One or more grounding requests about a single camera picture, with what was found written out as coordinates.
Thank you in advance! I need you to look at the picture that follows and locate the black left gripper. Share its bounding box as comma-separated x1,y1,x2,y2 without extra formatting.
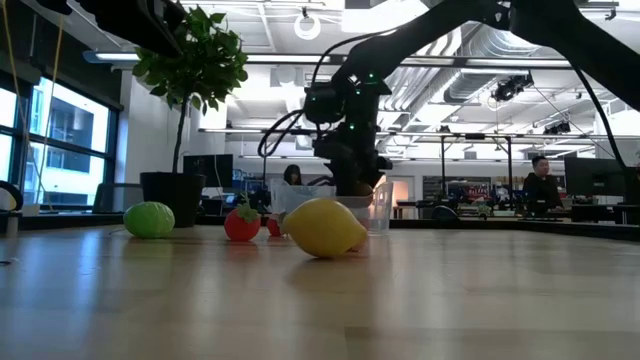
35,0,187,57

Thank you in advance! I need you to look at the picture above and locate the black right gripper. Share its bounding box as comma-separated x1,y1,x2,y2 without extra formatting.
313,74,394,198

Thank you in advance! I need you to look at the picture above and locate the clear plastic tupperware container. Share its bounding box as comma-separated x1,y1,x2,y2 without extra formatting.
269,178,395,237

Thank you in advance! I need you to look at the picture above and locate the yellow toy lemon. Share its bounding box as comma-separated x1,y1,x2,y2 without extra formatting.
281,197,370,260

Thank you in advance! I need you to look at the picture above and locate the red strawberry with pale leaves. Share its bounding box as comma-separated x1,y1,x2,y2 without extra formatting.
265,212,286,238

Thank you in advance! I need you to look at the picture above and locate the large red toy strawberry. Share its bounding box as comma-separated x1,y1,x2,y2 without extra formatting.
223,192,262,243

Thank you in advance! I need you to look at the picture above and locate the green toy cabbage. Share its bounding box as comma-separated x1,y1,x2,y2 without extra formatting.
122,200,176,240

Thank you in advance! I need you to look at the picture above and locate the person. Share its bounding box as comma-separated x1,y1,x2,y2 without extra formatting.
522,155,566,217
282,163,304,187

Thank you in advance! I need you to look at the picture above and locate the long ceiling light bar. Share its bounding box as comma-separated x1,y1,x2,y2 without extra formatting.
82,49,574,70

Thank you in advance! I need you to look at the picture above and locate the large window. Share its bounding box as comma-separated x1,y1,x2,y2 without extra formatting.
0,74,119,209

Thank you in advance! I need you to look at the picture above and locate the black computer monitor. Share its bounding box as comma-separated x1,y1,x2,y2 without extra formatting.
563,157,626,199
182,153,235,190

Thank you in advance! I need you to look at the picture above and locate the green potted plant black pot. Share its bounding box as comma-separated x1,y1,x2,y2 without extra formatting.
131,3,250,230

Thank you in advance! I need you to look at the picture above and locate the black ceiling-mounted device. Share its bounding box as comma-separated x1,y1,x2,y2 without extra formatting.
490,73,535,104

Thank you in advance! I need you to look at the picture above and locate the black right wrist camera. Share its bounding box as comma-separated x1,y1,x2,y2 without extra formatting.
303,83,349,125

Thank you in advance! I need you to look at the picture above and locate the black right gripper cable loop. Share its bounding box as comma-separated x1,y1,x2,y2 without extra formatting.
257,108,321,159

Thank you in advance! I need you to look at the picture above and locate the white hanging ring light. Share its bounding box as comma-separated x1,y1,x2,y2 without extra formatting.
293,12,323,42

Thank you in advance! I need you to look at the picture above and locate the black left wrist cable loop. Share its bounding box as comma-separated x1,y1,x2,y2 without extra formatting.
0,179,24,213

